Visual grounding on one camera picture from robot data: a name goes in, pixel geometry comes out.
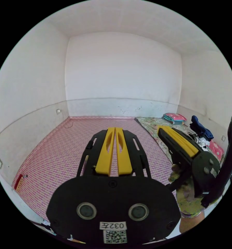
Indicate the folded pink and teal blanket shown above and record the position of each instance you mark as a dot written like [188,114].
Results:
[174,118]

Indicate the pink printed pillow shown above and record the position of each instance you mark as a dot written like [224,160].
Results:
[217,149]

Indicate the red flat box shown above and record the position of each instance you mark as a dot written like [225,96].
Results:
[18,181]

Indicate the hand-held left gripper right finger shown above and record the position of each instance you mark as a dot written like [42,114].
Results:
[124,157]

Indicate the pile of clothes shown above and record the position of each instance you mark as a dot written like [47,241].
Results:
[200,129]

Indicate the person's right forearm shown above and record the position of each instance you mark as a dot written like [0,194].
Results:
[191,222]

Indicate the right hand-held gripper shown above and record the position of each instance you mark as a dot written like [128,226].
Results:
[202,165]

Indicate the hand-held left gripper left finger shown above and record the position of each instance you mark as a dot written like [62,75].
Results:
[105,155]

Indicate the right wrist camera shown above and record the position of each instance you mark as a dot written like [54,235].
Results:
[229,155]

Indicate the person's right hand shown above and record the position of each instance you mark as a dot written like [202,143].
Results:
[187,200]

